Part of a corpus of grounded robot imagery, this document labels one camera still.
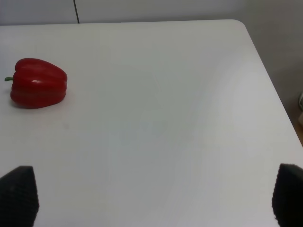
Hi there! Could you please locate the red bell pepper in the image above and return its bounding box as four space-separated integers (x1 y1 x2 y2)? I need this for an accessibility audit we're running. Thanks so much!
4 58 68 109

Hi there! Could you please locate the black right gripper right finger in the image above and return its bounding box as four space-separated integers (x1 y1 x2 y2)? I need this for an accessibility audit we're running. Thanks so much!
272 164 303 227

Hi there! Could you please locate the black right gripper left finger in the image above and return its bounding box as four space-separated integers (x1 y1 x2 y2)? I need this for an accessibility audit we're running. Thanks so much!
0 166 39 227

